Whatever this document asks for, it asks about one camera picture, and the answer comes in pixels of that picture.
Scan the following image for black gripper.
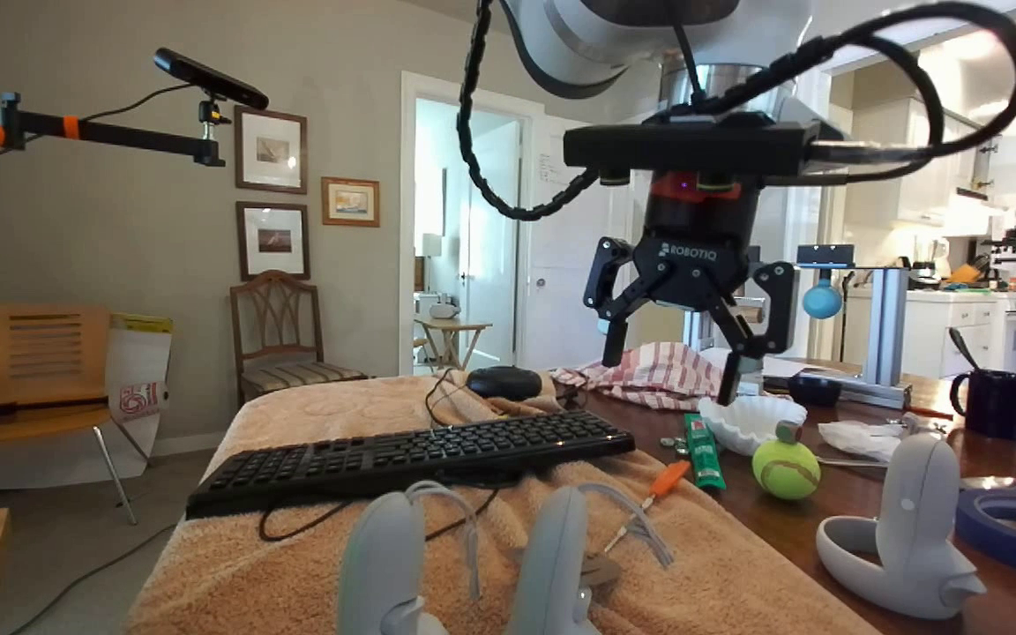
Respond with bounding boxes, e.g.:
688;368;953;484
579;171;798;405

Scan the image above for white VR controller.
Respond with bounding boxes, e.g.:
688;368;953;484
816;430;991;623
336;471;491;635
505;479;676;635

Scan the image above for red striped white cloth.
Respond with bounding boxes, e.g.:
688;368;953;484
547;339;731;417

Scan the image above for blue balloon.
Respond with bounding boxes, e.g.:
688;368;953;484
801;265;846;324

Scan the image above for white coffee filters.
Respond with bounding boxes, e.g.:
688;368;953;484
695;388;811;458

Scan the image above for white door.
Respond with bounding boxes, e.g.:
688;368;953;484
518;116;643;369

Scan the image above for small black box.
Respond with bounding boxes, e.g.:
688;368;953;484
786;369;849;410

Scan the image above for yellow green tennis ball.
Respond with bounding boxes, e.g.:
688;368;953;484
749;433;825;506

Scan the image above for black computer mouse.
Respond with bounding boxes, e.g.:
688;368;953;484
461;363;547;403

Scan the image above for white upper kitchen cabinet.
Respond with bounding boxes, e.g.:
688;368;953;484
844;63;1016;238

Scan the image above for white napkin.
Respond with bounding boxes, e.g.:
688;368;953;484
818;417;924;466

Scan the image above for small cross legged side table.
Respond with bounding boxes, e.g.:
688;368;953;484
414;314;495;410

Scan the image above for white kitchen counter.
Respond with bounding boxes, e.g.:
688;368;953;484
839;285;1016;382

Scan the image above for black spoon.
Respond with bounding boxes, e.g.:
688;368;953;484
946;324;984;376

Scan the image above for black computer keyboard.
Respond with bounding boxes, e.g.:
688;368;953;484
182;405;643;523

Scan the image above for dark blue mug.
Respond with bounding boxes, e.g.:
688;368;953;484
946;363;1016;445

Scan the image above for small gold framed picture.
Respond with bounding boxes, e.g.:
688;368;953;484
318;171;383;228

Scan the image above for blue tape roll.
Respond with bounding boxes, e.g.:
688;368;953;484
953;485;1016;589

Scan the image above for dark wooden chair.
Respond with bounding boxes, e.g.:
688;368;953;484
227;271;371;410

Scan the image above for large framed picture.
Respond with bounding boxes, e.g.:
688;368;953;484
233;197;315;281
233;104;310;197

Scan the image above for tan terry towel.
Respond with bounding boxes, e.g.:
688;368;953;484
123;369;883;635

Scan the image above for white paper bag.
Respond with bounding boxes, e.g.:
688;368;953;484
101;309;175;422

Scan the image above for black boom with orange tape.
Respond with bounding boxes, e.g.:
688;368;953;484
0;87;235;170

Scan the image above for light wooden chair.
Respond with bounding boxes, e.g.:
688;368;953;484
0;302;158;524

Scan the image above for aluminium frame stand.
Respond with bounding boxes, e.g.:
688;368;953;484
795;238;924;414

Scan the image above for black braided cable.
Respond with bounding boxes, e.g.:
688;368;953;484
454;0;606;224

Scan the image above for thin black USB cable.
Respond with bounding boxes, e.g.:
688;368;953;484
254;485;505;545

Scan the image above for black stereo camera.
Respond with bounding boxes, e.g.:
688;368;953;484
151;47;270;116

